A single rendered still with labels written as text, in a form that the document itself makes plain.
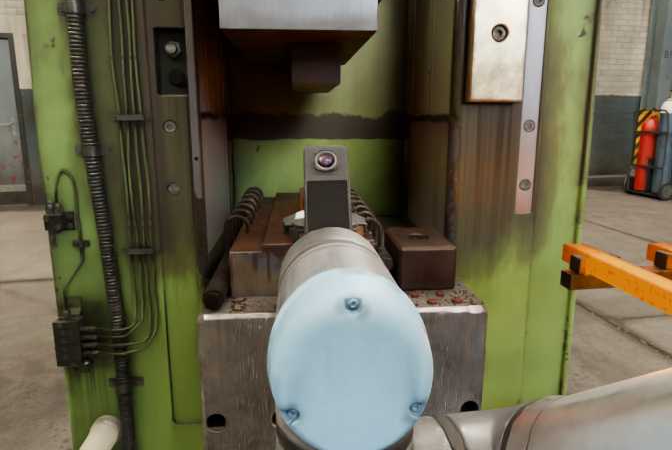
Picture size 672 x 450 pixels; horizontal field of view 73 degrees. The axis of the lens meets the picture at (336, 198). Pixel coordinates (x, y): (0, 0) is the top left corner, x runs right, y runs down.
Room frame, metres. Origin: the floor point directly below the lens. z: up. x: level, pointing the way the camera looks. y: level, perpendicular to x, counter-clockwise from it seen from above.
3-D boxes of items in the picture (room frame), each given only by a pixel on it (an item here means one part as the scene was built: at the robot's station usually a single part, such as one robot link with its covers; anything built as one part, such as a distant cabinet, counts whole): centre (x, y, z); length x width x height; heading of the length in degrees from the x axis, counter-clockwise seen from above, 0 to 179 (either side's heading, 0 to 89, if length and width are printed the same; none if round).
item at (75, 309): (0.70, 0.43, 0.80); 0.06 x 0.03 x 0.14; 95
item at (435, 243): (0.68, -0.13, 0.95); 0.12 x 0.08 x 0.06; 5
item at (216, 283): (0.74, 0.17, 0.93); 0.40 x 0.03 x 0.03; 5
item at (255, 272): (0.82, 0.06, 0.96); 0.42 x 0.20 x 0.09; 5
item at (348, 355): (0.28, -0.01, 1.02); 0.12 x 0.09 x 0.10; 5
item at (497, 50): (0.76, -0.26, 1.27); 0.09 x 0.02 x 0.17; 95
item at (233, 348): (0.83, 0.01, 0.69); 0.56 x 0.38 x 0.45; 5
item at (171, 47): (0.75, 0.25, 1.24); 0.03 x 0.03 x 0.07; 5
